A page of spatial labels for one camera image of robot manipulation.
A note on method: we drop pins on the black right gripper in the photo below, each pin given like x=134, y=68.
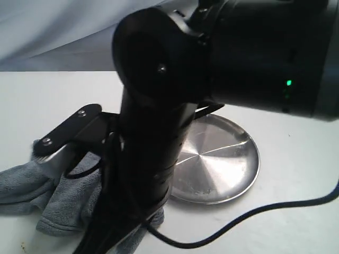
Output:
x=133, y=189

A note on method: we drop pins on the grey fleece cloth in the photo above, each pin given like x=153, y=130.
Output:
x=66, y=205

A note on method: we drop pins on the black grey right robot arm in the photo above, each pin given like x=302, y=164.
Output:
x=278, y=56

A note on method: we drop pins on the round steel plate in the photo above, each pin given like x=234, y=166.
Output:
x=219, y=162

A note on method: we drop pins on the white backdrop cloth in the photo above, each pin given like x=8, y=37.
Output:
x=61, y=35

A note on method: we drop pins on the wrist camera with black bracket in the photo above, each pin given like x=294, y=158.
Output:
x=85, y=130

